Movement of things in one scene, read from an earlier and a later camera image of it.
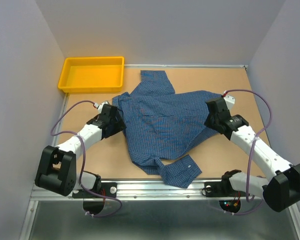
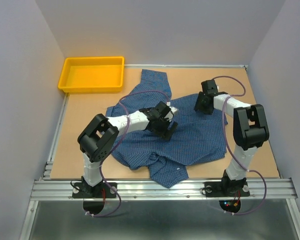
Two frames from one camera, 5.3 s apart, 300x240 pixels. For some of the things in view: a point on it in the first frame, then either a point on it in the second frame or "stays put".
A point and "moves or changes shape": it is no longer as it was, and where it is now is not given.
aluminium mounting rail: (140, 190) stays put
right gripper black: (208, 122) -> (198, 105)
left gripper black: (119, 125) -> (165, 134)
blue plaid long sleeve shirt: (161, 122) moves or changes shape
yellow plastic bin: (90, 74) stays put
